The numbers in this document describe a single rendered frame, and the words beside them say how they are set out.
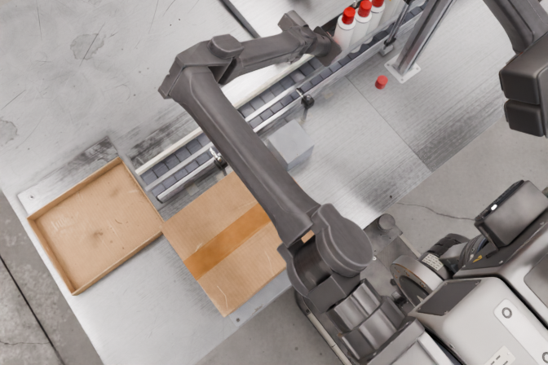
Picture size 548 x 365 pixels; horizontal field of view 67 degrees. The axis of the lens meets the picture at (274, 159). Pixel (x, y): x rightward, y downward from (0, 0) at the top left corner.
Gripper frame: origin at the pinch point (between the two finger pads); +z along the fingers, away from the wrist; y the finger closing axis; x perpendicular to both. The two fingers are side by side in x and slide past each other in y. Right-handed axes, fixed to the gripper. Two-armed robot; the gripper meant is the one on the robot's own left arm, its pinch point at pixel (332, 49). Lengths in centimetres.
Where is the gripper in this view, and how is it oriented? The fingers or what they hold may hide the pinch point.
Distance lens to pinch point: 131.0
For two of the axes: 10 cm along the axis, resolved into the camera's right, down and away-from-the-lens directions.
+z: 4.5, -1.4, 8.8
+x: -6.3, 6.4, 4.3
